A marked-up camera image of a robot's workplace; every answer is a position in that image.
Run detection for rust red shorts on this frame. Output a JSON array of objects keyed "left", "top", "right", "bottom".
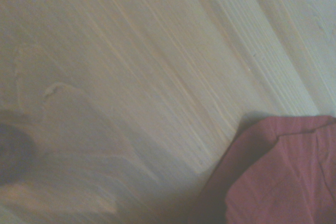
[{"left": 187, "top": 114, "right": 336, "bottom": 224}]

